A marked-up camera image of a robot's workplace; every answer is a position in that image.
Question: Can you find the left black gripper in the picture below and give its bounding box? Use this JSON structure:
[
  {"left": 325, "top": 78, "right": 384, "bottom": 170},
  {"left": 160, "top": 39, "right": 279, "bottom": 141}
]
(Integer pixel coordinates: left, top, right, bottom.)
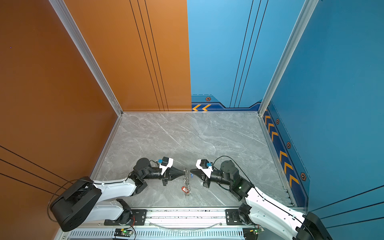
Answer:
[{"left": 142, "top": 166, "right": 185, "bottom": 188}]

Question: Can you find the metal keyring with chain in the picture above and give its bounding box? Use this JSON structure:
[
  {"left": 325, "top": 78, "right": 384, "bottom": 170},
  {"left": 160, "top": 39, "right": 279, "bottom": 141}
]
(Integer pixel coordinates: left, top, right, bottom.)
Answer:
[{"left": 183, "top": 169, "right": 191, "bottom": 197}]

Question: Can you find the red tag key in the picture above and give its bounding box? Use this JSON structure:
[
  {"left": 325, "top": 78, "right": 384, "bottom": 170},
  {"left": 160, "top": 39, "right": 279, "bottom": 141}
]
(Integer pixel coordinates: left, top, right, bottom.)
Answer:
[{"left": 182, "top": 186, "right": 190, "bottom": 194}]

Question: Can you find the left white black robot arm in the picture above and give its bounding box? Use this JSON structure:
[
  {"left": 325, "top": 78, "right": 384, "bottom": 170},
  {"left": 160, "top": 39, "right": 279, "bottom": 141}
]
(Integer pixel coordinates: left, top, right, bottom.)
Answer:
[{"left": 47, "top": 157, "right": 185, "bottom": 232}]

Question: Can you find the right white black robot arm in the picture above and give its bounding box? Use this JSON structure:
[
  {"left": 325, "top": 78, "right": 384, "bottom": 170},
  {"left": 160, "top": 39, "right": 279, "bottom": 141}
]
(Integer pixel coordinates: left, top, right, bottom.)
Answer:
[{"left": 191, "top": 159, "right": 332, "bottom": 240}]

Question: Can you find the white vented grille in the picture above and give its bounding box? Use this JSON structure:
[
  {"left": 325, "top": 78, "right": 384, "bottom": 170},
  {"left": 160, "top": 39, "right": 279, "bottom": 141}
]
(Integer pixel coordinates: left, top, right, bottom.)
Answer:
[{"left": 66, "top": 229, "right": 245, "bottom": 240}]

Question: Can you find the green circuit board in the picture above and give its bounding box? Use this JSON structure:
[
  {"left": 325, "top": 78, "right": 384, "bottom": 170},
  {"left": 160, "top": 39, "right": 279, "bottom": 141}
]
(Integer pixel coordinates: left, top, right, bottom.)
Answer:
[{"left": 114, "top": 228, "right": 135, "bottom": 240}]

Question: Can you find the right small circuit board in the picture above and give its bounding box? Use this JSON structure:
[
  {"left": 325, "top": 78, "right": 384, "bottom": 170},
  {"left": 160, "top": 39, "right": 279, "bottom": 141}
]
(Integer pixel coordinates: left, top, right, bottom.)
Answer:
[{"left": 250, "top": 225, "right": 265, "bottom": 235}]

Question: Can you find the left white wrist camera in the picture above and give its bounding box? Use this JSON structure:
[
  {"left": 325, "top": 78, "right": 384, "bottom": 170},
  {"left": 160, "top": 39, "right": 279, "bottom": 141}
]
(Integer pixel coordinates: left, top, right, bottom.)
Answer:
[{"left": 158, "top": 157, "right": 174, "bottom": 176}]

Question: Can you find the aluminium front rail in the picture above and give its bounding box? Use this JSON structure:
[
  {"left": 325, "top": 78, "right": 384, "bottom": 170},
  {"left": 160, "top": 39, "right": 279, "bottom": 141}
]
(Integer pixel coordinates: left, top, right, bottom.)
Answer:
[{"left": 61, "top": 206, "right": 259, "bottom": 229}]

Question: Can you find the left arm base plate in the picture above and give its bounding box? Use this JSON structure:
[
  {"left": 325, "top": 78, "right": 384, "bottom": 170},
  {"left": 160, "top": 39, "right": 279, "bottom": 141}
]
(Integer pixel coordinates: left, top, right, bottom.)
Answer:
[{"left": 104, "top": 209, "right": 147, "bottom": 226}]

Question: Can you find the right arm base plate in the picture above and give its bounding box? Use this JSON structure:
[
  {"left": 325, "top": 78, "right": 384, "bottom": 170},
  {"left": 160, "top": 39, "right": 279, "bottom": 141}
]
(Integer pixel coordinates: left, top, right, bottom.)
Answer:
[{"left": 225, "top": 209, "right": 250, "bottom": 226}]

